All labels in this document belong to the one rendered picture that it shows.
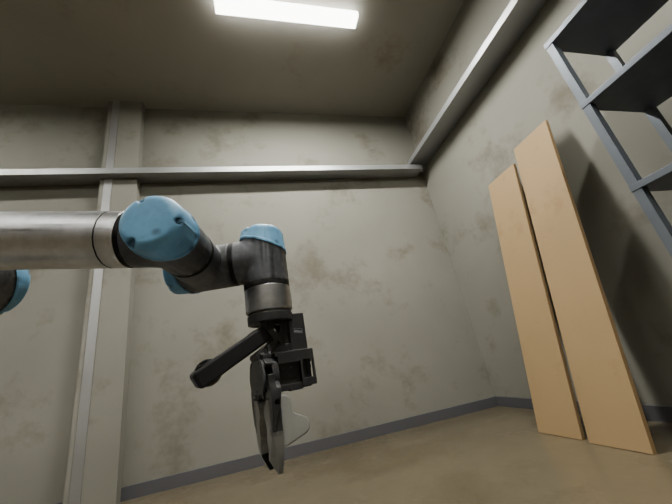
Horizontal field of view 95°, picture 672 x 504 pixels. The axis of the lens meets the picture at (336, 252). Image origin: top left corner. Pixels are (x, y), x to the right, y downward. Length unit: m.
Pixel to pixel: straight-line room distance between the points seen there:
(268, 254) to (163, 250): 0.17
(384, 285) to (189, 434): 2.05
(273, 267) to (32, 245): 0.29
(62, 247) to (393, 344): 2.80
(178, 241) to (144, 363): 2.59
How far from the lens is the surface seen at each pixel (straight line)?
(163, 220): 0.41
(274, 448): 0.48
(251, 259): 0.52
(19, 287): 0.78
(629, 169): 1.78
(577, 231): 2.23
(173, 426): 2.90
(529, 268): 2.46
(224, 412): 2.84
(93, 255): 0.47
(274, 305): 0.49
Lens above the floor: 0.56
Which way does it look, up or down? 21 degrees up
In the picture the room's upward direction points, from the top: 11 degrees counter-clockwise
